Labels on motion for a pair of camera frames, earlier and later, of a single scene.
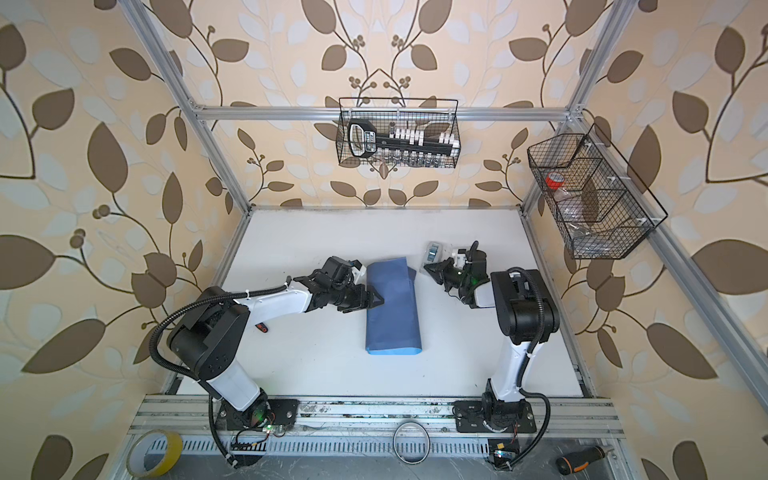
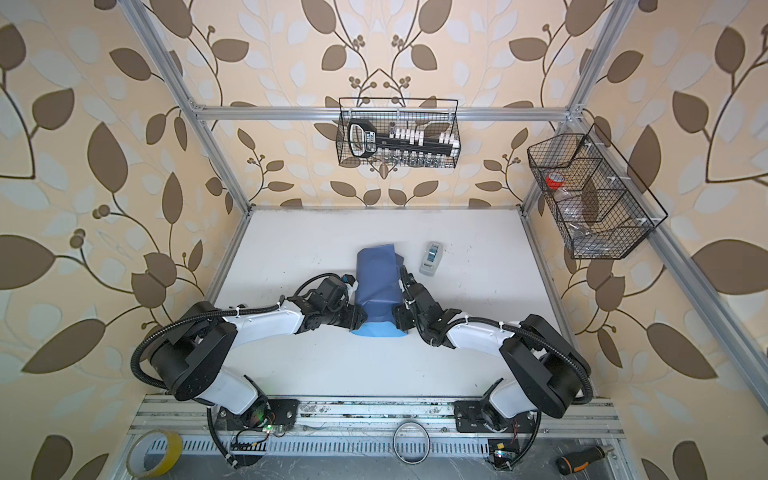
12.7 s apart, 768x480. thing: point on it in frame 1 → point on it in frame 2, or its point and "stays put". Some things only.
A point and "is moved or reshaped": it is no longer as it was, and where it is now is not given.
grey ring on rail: (411, 443) stays put
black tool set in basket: (400, 144) stays put
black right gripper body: (454, 277) → (407, 320)
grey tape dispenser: (433, 253) stays put
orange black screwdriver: (576, 461) stays put
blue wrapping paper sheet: (393, 326) is moved or reshaped
